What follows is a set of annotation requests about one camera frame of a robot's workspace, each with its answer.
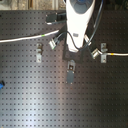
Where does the black perforated breadboard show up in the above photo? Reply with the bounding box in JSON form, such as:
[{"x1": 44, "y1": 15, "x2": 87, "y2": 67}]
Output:
[{"x1": 0, "y1": 11, "x2": 128, "y2": 128}]

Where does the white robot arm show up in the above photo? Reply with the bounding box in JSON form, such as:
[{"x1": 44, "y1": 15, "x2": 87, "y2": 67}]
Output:
[{"x1": 49, "y1": 0, "x2": 104, "y2": 53}]

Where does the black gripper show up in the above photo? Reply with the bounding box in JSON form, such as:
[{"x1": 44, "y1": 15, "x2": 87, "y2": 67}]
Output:
[{"x1": 49, "y1": 34, "x2": 101, "y2": 62}]

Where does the white cable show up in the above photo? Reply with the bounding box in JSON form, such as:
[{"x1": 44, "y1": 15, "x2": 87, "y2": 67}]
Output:
[{"x1": 0, "y1": 29, "x2": 128, "y2": 56}]

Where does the blue object at edge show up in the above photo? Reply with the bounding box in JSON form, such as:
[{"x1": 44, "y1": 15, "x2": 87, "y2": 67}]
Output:
[{"x1": 0, "y1": 81, "x2": 4, "y2": 89}]

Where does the right metal cable clip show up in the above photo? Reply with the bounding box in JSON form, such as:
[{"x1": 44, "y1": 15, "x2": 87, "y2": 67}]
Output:
[{"x1": 101, "y1": 43, "x2": 108, "y2": 63}]

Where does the middle metal cable clip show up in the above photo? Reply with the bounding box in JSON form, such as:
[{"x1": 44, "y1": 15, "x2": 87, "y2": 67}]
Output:
[{"x1": 67, "y1": 60, "x2": 75, "y2": 84}]

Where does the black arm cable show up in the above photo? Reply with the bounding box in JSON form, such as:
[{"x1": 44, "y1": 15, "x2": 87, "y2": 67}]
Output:
[{"x1": 59, "y1": 0, "x2": 104, "y2": 52}]

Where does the left metal cable clip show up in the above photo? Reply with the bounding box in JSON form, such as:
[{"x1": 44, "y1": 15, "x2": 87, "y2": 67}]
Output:
[{"x1": 36, "y1": 43, "x2": 42, "y2": 63}]

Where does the metal cable clip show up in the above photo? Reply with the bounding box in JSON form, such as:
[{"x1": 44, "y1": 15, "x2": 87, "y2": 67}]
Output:
[
  {"x1": 67, "y1": 60, "x2": 75, "y2": 84},
  {"x1": 36, "y1": 43, "x2": 42, "y2": 63},
  {"x1": 101, "y1": 43, "x2": 108, "y2": 63}
]

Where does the black mounting block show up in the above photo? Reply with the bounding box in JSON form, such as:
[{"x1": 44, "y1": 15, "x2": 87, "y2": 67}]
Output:
[{"x1": 46, "y1": 12, "x2": 66, "y2": 24}]

